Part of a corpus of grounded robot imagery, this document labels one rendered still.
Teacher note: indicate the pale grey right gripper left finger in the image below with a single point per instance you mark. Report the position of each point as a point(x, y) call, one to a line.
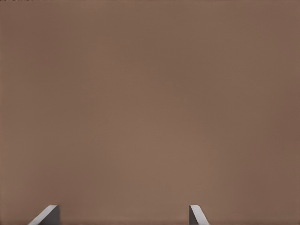
point(50, 216)

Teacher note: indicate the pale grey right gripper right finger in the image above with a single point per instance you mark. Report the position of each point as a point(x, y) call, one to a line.
point(197, 216)

